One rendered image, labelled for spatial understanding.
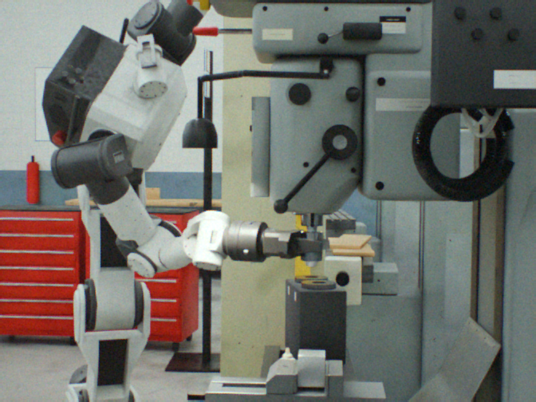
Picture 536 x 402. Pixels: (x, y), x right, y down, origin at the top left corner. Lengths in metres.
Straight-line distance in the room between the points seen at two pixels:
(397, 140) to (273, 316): 1.98
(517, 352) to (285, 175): 0.57
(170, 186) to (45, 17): 2.52
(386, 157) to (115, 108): 0.68
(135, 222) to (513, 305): 0.88
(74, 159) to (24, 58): 9.39
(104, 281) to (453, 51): 1.26
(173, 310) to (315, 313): 4.29
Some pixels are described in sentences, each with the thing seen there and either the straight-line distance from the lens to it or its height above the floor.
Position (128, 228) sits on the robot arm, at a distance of 2.15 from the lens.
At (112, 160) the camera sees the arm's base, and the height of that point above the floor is 1.41.
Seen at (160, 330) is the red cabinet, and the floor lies 0.16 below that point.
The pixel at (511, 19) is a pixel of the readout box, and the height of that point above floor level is 1.66.
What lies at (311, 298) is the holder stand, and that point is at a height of 1.07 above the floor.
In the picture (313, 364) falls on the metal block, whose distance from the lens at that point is 1.77.
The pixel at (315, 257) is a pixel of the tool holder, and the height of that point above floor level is 1.22.
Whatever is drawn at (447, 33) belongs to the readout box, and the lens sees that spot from 1.57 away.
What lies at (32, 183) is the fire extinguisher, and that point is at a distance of 11.21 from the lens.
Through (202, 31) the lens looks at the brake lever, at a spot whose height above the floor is 1.70.
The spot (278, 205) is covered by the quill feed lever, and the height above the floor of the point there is 1.33.
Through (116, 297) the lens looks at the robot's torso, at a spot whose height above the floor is 1.04.
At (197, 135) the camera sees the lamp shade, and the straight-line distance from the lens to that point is 1.80.
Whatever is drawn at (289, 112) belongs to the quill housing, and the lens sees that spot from 1.81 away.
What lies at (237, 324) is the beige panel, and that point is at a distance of 3.70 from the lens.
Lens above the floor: 1.43
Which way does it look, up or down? 3 degrees down
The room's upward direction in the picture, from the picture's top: 1 degrees clockwise
